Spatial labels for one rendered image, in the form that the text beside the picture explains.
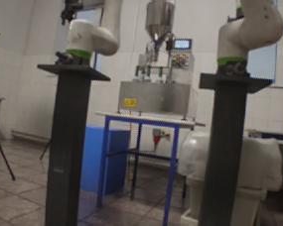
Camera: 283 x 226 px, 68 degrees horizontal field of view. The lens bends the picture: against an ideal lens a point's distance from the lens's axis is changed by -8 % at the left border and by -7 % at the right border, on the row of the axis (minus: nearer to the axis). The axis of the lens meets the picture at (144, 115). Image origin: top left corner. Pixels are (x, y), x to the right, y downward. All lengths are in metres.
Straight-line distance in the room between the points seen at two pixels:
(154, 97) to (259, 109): 1.91
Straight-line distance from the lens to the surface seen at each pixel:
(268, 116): 3.34
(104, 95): 3.88
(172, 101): 1.71
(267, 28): 0.86
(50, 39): 5.02
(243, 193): 1.17
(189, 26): 3.70
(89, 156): 2.17
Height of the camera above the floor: 0.73
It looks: 1 degrees up
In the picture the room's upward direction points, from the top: 6 degrees clockwise
